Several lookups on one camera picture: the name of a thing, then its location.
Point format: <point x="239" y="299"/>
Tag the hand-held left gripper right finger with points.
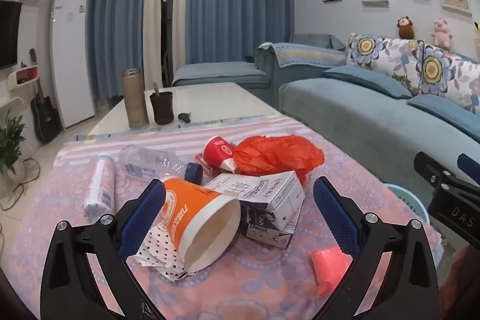
<point x="333" y="215"/>

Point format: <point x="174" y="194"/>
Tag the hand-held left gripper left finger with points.
<point x="144" y="215"/>

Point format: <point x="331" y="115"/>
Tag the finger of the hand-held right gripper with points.
<point x="431" y="168"/>
<point x="468" y="166"/>

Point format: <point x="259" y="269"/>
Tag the light blue plastic basket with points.
<point x="403" y="194"/>

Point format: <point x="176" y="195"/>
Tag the orange paper cup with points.
<point x="195" y="207"/>

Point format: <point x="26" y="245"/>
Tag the red paper cup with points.
<point x="215" y="151"/>

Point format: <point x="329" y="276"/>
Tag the polka dot paper wrapper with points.
<point x="157" y="252"/>

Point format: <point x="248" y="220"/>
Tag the pink plastic packet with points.
<point x="326" y="267"/>

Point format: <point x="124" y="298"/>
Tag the white plastic tube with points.
<point x="99" y="185"/>

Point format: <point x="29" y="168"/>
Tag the clear plastic bottle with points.
<point x="150" y="159"/>

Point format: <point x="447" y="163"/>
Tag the white and blue milk carton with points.
<point x="270" y="200"/>

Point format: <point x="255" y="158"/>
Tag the red printed snack packet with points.
<point x="206" y="166"/>

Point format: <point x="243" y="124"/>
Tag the red plastic bag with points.
<point x="273" y="155"/>

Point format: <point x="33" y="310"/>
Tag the floral cushion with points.
<point x="386" y="58"/>
<point x="446" y="76"/>

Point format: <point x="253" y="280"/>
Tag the blue fabric sofa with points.
<point x="337" y="117"/>

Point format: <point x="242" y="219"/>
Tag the black car key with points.
<point x="184" y="117"/>

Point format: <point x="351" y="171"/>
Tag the dark brown cup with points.
<point x="162" y="108"/>

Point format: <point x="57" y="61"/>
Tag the pink printed tablecloth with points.
<point x="243" y="286"/>

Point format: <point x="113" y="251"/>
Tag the tan thermos flask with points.
<point x="134" y="99"/>

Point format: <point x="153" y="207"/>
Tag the metal spoon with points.
<point x="156" y="87"/>

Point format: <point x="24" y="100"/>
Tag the yellow plush toy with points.
<point x="477" y="35"/>

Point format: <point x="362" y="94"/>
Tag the white coffee table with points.
<point x="210" y="99"/>

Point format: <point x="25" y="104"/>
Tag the pink pig plush toy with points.
<point x="442" y="33"/>

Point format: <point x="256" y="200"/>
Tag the black guitar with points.
<point x="45" y="117"/>

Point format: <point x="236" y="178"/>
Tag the brown plush toy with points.
<point x="406" y="28"/>

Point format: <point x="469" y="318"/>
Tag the green potted plant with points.
<point x="11" y="140"/>

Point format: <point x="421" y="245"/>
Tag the blue trimmed sofa throw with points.
<point x="307" y="54"/>

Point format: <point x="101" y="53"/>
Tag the white refrigerator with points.
<point x="73" y="54"/>

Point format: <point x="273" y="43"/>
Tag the cream sheer curtain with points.
<point x="154" y="13"/>

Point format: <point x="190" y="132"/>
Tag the black television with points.
<point x="9" y="35"/>

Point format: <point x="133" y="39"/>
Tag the red and white wall shelf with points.
<point x="22" y="76"/>

